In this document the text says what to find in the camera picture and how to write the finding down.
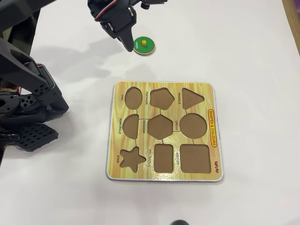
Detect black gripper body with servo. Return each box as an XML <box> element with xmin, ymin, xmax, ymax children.
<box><xmin>99</xmin><ymin>6</ymin><xmax>137</xmax><ymax>39</ymax></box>

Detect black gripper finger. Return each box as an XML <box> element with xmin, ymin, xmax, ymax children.
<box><xmin>116</xmin><ymin>28</ymin><xmax>135</xmax><ymax>53</ymax></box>

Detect green circle piece yellow pin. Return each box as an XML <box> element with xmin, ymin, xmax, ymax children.
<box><xmin>132</xmin><ymin>35</ymin><xmax>156</xmax><ymax>56</ymax></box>

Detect wooden shape puzzle board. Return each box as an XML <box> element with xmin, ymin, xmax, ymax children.
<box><xmin>105</xmin><ymin>81</ymin><xmax>224</xmax><ymax>182</ymax></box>

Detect light wooden furniture edge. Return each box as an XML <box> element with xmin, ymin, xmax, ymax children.
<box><xmin>282</xmin><ymin>0</ymin><xmax>300</xmax><ymax>58</ymax></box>

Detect red white wrist servo wires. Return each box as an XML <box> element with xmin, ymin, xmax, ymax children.
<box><xmin>92</xmin><ymin>0</ymin><xmax>118</xmax><ymax>22</ymax></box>

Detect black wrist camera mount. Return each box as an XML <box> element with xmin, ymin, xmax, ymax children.
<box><xmin>137</xmin><ymin>0</ymin><xmax>169</xmax><ymax>10</ymax></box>

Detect red white shoulder servo wires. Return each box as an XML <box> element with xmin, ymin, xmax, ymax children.
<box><xmin>22</xmin><ymin>60</ymin><xmax>45</xmax><ymax>68</ymax></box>

